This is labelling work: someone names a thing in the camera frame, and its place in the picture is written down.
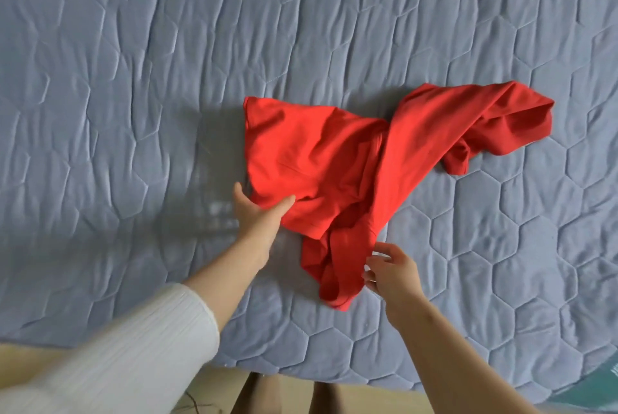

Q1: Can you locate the person's left forearm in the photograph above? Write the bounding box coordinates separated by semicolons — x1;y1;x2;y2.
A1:
183;237;271;333

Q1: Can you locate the blue quilted bedspread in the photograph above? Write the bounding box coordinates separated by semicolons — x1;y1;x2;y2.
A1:
0;0;618;405

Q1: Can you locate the white ribbed sleeve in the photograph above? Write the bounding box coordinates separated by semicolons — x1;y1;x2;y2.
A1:
0;282;221;414

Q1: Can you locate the red garment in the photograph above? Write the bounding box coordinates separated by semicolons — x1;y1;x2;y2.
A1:
242;81;555;311

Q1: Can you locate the teal cloth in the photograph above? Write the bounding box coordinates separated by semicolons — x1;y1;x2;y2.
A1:
545;360;618;410

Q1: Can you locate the person's right hand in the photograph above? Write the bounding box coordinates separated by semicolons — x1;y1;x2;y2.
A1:
361;242;427;331

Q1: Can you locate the thin dark cable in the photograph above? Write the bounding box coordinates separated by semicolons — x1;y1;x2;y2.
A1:
173;390;219;414

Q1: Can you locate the person's right forearm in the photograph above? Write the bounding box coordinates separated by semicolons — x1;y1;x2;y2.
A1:
385;297;540;414

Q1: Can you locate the person's left hand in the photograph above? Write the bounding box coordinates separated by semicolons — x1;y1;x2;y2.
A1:
232;181;296;270

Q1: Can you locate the person's left leg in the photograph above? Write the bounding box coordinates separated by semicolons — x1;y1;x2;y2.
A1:
231;372;285;414

